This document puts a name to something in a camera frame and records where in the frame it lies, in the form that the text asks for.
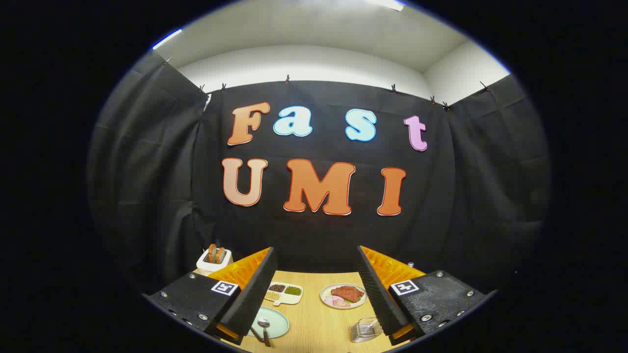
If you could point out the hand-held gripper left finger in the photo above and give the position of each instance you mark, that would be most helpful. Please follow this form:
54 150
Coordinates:
255 294

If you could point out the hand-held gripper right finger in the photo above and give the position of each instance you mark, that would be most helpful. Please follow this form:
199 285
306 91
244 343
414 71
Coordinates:
375 294

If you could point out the green lettuce leaf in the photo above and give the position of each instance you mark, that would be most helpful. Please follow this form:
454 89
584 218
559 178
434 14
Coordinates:
359 297

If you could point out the brown steak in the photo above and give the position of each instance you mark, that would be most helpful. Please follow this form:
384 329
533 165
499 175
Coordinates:
347 293

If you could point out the white divided bean dish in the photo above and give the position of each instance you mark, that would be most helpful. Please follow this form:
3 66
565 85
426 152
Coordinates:
284 297

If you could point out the light blue plate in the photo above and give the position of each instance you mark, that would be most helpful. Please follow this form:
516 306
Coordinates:
277 323

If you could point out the pale pink ham slice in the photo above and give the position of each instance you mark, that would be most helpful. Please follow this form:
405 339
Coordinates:
331 300

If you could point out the white round dinner plate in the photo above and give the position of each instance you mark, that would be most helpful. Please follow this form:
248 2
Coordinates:
327 293

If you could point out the white toaster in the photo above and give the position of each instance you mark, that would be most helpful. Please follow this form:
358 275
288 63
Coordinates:
211 267

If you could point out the brown toast slice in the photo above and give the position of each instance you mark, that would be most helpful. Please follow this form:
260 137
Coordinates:
221 255
212 253

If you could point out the black backdrop cloth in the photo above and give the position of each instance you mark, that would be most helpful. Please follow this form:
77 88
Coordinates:
319 235

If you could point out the row of black cloth clips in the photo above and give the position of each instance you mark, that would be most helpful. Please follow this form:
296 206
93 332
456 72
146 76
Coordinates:
287 78

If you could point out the ceiling light strip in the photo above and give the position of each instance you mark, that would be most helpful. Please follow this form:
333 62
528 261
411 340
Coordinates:
167 39
387 4

